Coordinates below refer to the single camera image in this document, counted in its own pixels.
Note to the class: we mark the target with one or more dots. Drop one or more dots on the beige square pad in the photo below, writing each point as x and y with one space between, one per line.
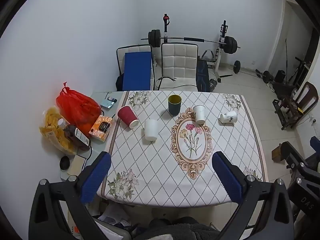
76 165

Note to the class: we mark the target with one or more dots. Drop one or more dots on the black smartphone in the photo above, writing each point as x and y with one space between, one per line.
112 99

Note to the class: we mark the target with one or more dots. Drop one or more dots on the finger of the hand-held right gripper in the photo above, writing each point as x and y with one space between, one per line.
315 145
292 155

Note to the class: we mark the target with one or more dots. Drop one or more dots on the white paper cup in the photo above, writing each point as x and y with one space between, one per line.
200 115

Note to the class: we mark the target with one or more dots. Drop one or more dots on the red ribbed paper cup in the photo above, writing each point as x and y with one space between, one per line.
126 115

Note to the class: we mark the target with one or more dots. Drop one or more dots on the teal small box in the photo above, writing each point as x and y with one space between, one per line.
106 104

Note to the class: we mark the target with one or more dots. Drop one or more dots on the brown liquid bottle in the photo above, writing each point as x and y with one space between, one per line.
73 135

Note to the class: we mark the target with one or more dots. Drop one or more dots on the black round lid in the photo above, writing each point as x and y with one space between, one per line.
65 163

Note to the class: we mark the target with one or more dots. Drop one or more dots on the white door frame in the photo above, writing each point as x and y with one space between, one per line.
283 25

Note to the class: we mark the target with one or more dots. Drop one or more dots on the orange tissue box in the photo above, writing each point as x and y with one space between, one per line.
101 128

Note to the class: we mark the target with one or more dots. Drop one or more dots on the black speaker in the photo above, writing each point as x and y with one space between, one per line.
279 76

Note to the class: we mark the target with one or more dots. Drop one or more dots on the white cup with leaf print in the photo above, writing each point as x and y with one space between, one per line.
228 117

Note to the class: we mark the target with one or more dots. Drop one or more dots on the barbell with black plates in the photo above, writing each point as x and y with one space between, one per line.
230 44

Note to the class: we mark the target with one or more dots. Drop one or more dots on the bag of yellow chips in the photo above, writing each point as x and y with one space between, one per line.
52 127

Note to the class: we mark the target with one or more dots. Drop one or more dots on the person's dark fleece clothing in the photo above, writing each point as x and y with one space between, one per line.
175 230

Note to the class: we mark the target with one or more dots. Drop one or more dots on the white weight rack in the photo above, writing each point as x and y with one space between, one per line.
220 57

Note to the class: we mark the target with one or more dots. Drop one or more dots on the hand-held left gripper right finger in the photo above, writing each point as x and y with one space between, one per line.
227 178

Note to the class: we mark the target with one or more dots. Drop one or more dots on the small wooden block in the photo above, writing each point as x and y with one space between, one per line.
276 152

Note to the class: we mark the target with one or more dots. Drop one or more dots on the black exercise machine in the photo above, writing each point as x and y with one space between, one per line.
301 71

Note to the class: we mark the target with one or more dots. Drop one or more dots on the blue cushion pad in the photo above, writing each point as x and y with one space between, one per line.
137 71

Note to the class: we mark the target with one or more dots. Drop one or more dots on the red plastic bag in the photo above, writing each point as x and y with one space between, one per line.
75 107

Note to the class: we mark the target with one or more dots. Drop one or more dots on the dark green cup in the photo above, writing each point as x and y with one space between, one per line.
174 107

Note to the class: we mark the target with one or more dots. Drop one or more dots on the dark wooden chair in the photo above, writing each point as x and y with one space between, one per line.
297 105

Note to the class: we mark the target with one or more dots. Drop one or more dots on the floral white tablecloth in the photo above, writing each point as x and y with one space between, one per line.
160 170

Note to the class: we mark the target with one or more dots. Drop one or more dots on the dark blue bench pad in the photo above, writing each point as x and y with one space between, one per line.
202 76

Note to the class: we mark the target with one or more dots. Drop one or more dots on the white padded chair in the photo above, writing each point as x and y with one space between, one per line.
120 57
178 62

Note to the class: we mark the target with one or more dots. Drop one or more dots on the plain white cup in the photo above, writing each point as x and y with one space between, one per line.
150 130

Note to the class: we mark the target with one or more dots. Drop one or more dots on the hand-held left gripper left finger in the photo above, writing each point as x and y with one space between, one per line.
96 178

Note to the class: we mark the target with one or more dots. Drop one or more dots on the short barbell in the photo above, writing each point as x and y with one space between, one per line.
237 66

